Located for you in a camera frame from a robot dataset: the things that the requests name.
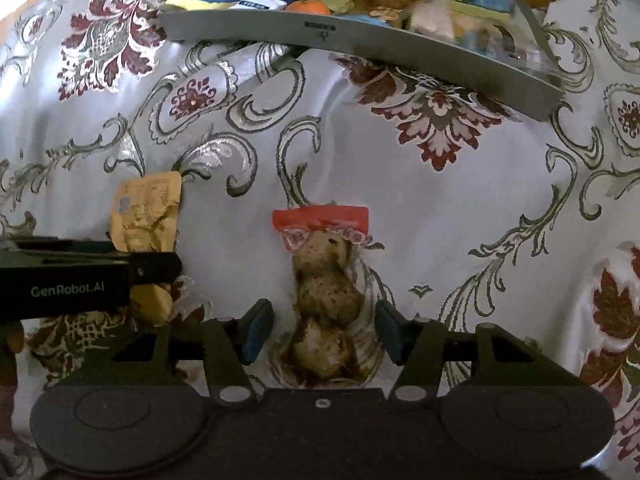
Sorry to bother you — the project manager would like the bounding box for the long rice cracker packet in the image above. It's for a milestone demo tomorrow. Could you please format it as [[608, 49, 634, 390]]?
[[451, 12, 548, 70]]

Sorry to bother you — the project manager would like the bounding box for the clear round cake packet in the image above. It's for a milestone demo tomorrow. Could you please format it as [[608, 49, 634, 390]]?
[[406, 0, 465, 42]]

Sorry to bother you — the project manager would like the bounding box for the small orange fruit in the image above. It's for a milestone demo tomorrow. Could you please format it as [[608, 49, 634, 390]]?
[[285, 0, 331, 15]]

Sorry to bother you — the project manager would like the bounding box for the blue mixed nut packet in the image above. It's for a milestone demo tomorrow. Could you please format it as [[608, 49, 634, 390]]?
[[347, 0, 419, 28]]

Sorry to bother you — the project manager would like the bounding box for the grey tray with painted liner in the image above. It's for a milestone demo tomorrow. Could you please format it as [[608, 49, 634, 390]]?
[[159, 0, 563, 120]]

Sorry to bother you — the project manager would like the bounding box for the yellow snack packet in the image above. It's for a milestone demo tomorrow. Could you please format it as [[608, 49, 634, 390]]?
[[110, 171, 182, 325]]

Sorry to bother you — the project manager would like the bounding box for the red topped brown ball packet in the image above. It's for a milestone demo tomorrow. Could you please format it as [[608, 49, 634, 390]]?
[[271, 205, 380, 388]]

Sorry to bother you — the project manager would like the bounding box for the person's left hand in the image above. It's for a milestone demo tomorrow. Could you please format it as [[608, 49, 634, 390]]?
[[0, 320, 25, 396]]

